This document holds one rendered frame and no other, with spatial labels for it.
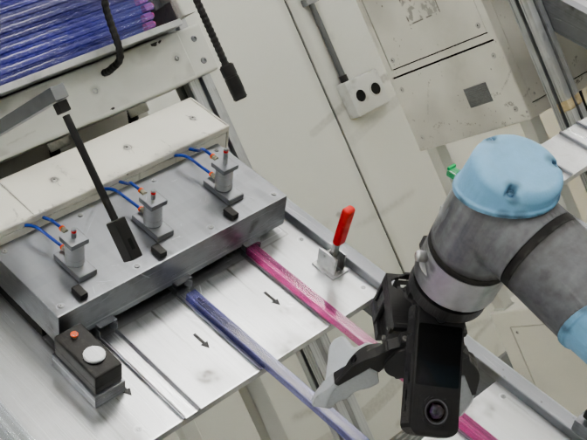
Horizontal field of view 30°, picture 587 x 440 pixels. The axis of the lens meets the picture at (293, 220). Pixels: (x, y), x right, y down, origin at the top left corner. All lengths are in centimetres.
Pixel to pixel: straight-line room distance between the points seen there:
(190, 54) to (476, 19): 78
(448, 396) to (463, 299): 9
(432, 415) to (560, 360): 143
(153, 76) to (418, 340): 65
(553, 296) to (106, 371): 52
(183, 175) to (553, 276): 66
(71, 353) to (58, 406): 6
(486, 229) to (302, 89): 264
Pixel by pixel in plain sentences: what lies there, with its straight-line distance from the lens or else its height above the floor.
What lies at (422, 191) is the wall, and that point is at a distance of 369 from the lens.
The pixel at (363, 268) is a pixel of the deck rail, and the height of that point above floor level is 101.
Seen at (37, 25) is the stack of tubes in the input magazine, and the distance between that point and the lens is 138.
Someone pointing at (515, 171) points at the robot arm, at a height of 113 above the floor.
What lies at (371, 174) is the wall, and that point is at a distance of 356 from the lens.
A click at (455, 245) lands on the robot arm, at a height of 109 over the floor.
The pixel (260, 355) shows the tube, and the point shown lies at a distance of 124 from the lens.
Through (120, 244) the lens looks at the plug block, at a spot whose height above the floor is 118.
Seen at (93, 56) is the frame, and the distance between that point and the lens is 139.
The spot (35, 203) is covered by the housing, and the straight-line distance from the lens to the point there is 131.
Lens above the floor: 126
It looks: 7 degrees down
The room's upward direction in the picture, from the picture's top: 24 degrees counter-clockwise
